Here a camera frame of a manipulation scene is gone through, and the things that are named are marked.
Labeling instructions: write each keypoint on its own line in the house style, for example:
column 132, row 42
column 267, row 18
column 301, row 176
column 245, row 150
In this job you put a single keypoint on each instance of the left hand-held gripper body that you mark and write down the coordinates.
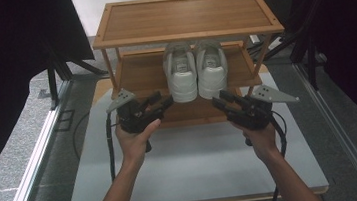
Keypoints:
column 131, row 117

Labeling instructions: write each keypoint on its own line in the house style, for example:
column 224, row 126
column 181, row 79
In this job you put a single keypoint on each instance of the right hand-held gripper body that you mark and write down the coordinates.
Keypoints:
column 255, row 112

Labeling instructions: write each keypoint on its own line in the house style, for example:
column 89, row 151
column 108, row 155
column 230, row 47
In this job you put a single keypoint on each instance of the white sneaker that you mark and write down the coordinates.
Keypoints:
column 181, row 80
column 212, row 76

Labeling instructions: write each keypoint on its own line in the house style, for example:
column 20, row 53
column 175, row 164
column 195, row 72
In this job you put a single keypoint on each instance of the wooden three-tier shoe rack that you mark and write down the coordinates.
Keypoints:
column 184, row 16

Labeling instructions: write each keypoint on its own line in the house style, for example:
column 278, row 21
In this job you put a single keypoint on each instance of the person's left hand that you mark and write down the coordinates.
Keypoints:
column 134, row 145

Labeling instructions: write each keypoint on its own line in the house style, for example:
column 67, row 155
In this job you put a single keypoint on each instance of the person's right hand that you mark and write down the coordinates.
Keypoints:
column 261, row 140

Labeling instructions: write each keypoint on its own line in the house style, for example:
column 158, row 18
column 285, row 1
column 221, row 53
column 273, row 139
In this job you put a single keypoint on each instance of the black metal stand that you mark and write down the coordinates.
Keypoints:
column 311, row 63
column 52, row 83

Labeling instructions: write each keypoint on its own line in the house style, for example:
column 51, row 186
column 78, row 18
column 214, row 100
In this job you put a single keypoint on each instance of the dark curtain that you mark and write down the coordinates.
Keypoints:
column 353, row 28
column 2, row 65

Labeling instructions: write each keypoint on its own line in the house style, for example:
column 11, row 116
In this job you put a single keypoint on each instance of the aluminium rail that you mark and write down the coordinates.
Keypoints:
column 35, row 162
column 340, row 130

